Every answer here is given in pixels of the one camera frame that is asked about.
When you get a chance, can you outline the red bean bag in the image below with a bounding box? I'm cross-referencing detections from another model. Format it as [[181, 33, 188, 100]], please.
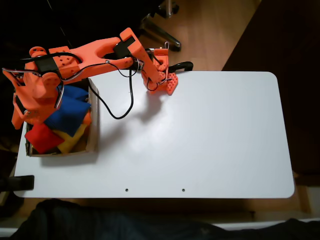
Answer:
[[24, 122, 65, 155]]

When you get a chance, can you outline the blue bean bag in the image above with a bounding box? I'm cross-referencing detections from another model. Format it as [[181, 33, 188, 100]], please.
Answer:
[[43, 84, 92, 138]]

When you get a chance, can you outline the yellow bean bag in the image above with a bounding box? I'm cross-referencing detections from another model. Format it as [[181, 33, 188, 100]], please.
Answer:
[[51, 123, 88, 154]]

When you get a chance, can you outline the brown cardboard box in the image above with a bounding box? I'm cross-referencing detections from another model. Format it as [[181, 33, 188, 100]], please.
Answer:
[[24, 78, 100, 158]]

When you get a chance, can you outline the black clamp at table corner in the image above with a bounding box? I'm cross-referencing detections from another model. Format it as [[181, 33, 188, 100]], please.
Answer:
[[0, 174, 35, 192]]

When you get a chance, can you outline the grey office chair base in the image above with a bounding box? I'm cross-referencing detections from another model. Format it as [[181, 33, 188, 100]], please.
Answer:
[[138, 0, 182, 53]]

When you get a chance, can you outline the orange camera mount with camera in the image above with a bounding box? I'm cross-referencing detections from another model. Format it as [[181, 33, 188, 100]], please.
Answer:
[[1, 67, 26, 88]]

